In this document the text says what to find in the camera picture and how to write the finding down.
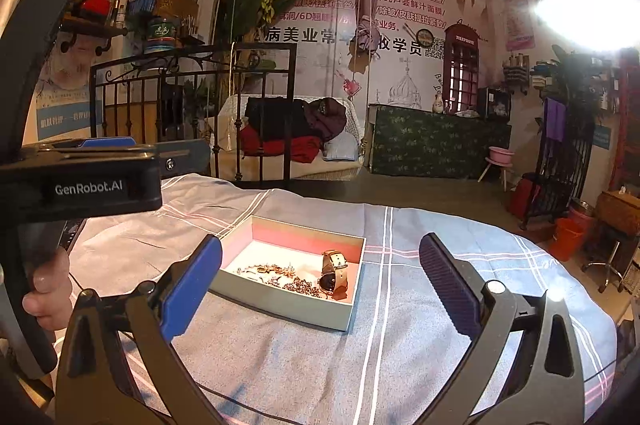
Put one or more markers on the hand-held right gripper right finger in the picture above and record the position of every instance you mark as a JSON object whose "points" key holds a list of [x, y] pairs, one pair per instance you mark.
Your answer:
{"points": [[450, 287]]}

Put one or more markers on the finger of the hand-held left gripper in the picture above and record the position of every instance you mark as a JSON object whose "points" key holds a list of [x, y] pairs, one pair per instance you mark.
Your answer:
{"points": [[185, 157]]}

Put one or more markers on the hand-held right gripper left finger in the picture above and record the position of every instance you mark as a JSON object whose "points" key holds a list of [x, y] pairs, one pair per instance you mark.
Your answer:
{"points": [[192, 292]]}

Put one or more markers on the pale green jewelry box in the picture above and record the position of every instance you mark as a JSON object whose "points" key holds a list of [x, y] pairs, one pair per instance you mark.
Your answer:
{"points": [[345, 300]]}

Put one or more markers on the person's left hand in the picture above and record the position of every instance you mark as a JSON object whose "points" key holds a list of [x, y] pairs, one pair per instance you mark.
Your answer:
{"points": [[47, 290]]}

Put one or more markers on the red cloth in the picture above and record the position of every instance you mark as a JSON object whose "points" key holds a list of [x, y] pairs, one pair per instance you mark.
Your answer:
{"points": [[280, 145]]}

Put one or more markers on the black garment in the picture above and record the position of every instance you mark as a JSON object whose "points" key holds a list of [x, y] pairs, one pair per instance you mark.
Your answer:
{"points": [[275, 117]]}

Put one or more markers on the red bucket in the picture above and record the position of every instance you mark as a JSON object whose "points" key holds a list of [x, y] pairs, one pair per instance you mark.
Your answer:
{"points": [[525, 195]]}

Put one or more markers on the green tin can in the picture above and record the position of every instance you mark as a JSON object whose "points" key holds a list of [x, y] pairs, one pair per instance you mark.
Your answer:
{"points": [[162, 34]]}

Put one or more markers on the orange bucket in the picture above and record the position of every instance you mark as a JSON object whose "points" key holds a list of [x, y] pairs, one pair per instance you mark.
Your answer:
{"points": [[567, 237]]}

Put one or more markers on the pink basin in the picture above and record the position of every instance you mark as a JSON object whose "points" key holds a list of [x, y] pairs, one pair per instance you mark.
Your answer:
{"points": [[501, 155]]}

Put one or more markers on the maroon garment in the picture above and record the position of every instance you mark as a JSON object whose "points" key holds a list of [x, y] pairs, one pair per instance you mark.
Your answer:
{"points": [[327, 117]]}

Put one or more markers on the green patterned counter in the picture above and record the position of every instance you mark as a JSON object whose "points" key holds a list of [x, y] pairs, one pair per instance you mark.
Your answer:
{"points": [[435, 140]]}

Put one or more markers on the grey pillow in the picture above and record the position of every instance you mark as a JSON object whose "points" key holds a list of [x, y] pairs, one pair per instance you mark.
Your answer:
{"points": [[342, 150]]}

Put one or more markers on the black metal rack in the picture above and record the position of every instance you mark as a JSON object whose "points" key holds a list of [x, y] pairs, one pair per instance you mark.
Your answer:
{"points": [[565, 165]]}

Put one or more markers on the white vase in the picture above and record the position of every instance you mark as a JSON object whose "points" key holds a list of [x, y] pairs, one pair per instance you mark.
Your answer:
{"points": [[438, 105]]}

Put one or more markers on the purple towel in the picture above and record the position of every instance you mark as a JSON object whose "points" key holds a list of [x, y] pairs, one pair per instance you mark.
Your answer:
{"points": [[554, 120]]}

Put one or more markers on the red phone booth decoration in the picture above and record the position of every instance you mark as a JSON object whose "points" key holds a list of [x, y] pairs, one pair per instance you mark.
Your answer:
{"points": [[462, 65]]}

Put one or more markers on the bright lamp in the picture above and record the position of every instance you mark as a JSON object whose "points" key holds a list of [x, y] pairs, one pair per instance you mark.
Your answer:
{"points": [[585, 12]]}

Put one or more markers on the black metal bed frame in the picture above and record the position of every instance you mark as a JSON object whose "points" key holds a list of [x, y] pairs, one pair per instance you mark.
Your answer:
{"points": [[200, 95]]}

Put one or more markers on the wooden wall shelf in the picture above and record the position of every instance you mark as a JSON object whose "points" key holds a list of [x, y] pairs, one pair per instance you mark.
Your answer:
{"points": [[92, 32]]}

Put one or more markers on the wall poster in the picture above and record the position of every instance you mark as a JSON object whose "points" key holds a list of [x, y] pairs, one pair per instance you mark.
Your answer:
{"points": [[420, 10]]}

